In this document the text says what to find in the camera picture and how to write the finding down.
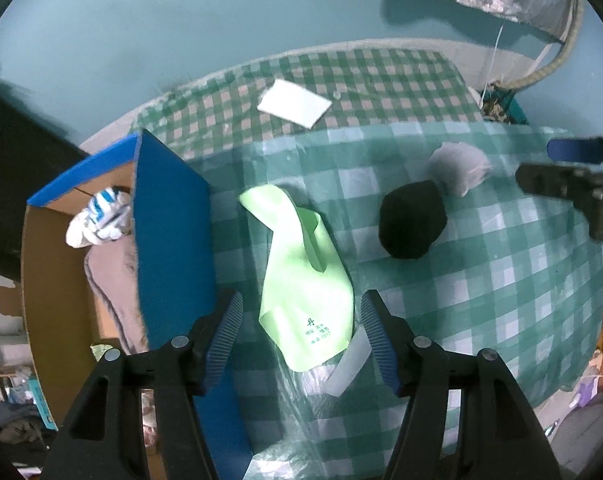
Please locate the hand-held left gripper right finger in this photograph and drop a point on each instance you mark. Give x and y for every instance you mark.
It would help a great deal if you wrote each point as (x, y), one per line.
(379, 345)

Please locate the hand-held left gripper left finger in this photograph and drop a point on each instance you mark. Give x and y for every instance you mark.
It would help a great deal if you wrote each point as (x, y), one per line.
(224, 345)

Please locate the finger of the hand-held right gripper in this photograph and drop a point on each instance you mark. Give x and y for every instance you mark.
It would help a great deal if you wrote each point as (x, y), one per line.
(574, 149)
(546, 179)

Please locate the white grey sock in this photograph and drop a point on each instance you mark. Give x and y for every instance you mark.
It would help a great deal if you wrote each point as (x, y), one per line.
(459, 167)

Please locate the blue cardboard box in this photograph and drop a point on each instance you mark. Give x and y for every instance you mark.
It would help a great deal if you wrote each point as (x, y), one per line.
(171, 240)

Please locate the grey brown cloth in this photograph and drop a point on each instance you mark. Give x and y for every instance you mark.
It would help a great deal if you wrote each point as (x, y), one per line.
(114, 280)

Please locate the black sock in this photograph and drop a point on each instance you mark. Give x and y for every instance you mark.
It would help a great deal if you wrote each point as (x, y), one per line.
(411, 220)

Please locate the white sock with blue stripes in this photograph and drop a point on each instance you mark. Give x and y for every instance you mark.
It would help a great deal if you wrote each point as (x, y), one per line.
(99, 215)

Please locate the clear plastic piece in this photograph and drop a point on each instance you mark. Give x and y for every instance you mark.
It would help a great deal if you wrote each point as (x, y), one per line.
(351, 365)

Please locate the teal patterned bag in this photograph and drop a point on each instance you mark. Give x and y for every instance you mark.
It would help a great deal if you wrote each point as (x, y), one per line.
(504, 107)

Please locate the beige foam strip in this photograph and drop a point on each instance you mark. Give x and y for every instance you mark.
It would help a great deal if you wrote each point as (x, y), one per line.
(556, 60)

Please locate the green white checked plastic cover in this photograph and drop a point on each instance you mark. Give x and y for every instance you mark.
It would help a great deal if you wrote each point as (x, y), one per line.
(506, 285)

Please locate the green beige checked blanket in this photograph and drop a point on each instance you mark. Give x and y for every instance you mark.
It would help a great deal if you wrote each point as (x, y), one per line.
(381, 90)

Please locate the white paper sheet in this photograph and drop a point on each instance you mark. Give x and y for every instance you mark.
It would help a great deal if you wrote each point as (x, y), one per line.
(294, 102)

